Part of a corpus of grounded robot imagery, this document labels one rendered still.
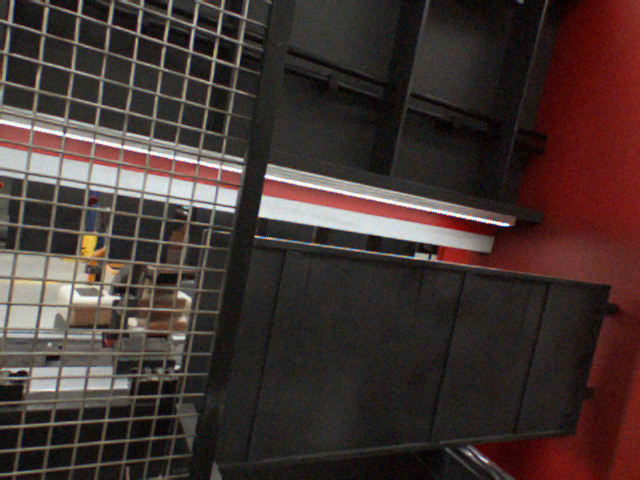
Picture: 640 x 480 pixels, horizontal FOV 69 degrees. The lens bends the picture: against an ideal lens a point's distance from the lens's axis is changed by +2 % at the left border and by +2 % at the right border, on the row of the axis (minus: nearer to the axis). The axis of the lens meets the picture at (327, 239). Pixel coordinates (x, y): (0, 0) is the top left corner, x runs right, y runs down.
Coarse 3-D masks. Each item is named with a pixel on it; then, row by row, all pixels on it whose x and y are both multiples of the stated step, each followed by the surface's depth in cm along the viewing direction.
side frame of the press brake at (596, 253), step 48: (576, 0) 156; (624, 0) 141; (576, 48) 153; (624, 48) 139; (576, 96) 151; (624, 96) 137; (576, 144) 148; (624, 144) 135; (528, 192) 162; (576, 192) 146; (624, 192) 134; (528, 240) 159; (576, 240) 144; (624, 240) 132; (624, 288) 130; (624, 336) 129; (624, 384) 127; (576, 432) 137; (624, 432) 129
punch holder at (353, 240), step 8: (320, 232) 145; (328, 232) 140; (336, 232) 141; (344, 232) 143; (352, 232) 144; (360, 232) 146; (320, 240) 144; (328, 240) 141; (336, 240) 142; (344, 240) 143; (352, 240) 145; (360, 240) 146; (352, 248) 145; (360, 248) 146
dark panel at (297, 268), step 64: (256, 256) 81; (320, 256) 87; (384, 256) 92; (192, 320) 77; (256, 320) 83; (320, 320) 89; (384, 320) 96; (448, 320) 104; (512, 320) 114; (576, 320) 125; (192, 384) 80; (256, 384) 85; (320, 384) 92; (384, 384) 99; (448, 384) 107; (512, 384) 118; (576, 384) 130; (256, 448) 87; (320, 448) 94; (384, 448) 101
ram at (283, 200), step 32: (0, 128) 100; (0, 160) 101; (32, 160) 104; (64, 160) 106; (96, 160) 109; (128, 160) 112; (160, 160) 115; (128, 192) 113; (160, 192) 117; (224, 192) 124; (288, 192) 132; (320, 192) 137; (320, 224) 138; (352, 224) 143; (384, 224) 149; (416, 224) 155; (448, 224) 161; (480, 224) 168
